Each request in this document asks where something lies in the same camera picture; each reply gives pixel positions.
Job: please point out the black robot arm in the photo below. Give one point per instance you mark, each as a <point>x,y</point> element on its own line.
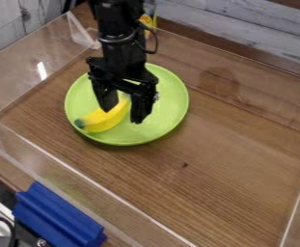
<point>117,19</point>

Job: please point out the yellow toy banana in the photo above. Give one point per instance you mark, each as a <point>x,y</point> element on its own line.
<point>98,121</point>

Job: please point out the blue plastic clamp block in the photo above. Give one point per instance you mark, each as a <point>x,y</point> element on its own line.
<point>54,219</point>

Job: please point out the yellow labelled tin can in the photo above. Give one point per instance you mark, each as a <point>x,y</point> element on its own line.
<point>148,18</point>

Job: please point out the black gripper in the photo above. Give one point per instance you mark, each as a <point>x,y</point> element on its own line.
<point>118,71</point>

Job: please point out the green round plate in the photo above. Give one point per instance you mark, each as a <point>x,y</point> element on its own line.
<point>168,113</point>

